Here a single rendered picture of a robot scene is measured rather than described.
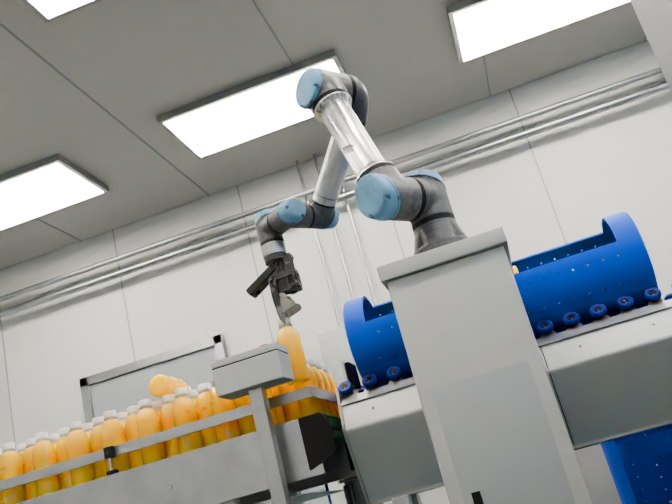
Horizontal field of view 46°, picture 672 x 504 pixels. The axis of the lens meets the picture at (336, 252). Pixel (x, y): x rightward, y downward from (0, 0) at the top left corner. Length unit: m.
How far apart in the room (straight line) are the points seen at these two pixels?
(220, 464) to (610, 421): 1.08
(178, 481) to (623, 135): 4.65
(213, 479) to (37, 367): 4.84
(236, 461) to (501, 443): 0.82
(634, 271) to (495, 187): 3.88
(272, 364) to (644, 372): 0.99
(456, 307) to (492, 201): 4.21
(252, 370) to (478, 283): 0.69
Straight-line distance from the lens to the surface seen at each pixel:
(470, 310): 1.92
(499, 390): 1.88
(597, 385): 2.29
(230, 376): 2.25
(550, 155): 6.22
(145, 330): 6.64
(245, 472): 2.33
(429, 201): 2.09
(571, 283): 2.31
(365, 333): 2.35
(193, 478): 2.40
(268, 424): 2.23
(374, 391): 2.35
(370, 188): 2.02
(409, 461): 2.34
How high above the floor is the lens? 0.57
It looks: 19 degrees up
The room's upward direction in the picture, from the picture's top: 15 degrees counter-clockwise
